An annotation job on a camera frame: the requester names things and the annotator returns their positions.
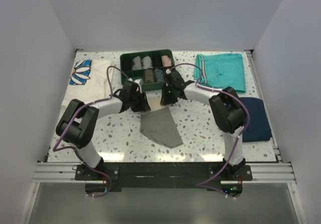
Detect white daisy print shirt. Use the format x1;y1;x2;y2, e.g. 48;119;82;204
61;59;115;109

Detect aluminium frame rail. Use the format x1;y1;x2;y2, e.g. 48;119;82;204
32;162;79;183

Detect green compartment organizer tray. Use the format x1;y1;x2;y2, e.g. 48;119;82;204
120;49;175;91

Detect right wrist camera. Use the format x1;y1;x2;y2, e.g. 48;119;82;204
165;69;185;88

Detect grey striped rolled sock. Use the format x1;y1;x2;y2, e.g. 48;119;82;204
132;56;142;70

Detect grey cream underwear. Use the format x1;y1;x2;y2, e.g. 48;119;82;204
140;97;183;149

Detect navy striped rolled sock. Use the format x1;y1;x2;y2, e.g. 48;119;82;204
154;68;165;82

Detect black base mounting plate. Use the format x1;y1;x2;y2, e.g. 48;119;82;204
75;161;253;194

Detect pink rolled underwear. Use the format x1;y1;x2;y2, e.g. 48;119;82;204
161;55;173;67

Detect white grey rolled sock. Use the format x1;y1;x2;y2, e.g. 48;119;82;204
141;56;152;69

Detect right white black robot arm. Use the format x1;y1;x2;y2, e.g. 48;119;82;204
160;81;250;180

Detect navy folded garment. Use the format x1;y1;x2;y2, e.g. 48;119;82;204
240;97;272;143

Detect teal folded shorts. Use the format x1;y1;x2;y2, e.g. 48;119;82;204
193;53;246;93

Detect brown rolled underwear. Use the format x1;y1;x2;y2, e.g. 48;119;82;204
144;69;154;83

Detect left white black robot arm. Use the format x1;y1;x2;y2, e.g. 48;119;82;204
53;79;150;180

